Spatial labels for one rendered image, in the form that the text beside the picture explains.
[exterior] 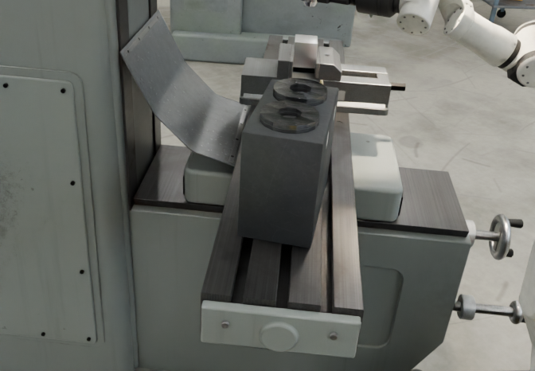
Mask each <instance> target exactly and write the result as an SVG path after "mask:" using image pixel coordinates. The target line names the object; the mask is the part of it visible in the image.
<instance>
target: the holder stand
mask: <svg viewBox="0 0 535 371"><path fill-rule="evenodd" d="M338 93H339V89H338V88H333V87H327V86H324V85H323V84H320V83H319V82H317V81H314V80H308V79H302V78H289V79H283V80H274V79H272V80H271V81H270V83H269V85H268V86H267V88H266V90H265V92H264V94H263V95H262V97H261V99H260V101H259V103H258V104H257V106H256V108H255V110H254V112H253V113H252V115H251V117H250V119H249V121H248V122H247V124H246V126H245V128H244V129H243V131H242V133H241V151H240V185H239V203H238V221H237V235H238V236H243V237H248V238H252V239H257V240H266V241H271V242H276V243H281V244H289V245H294V246H298V247H303V248H310V247H311V245H312V241H313V238H314V232H315V229H316V224H317V221H318V215H319V212H320V209H321V204H322V199H323V195H324V192H325V188H326V182H327V178H328V171H329V165H330V153H331V147H332V141H333V134H334V123H335V116H336V111H337V104H338Z"/></svg>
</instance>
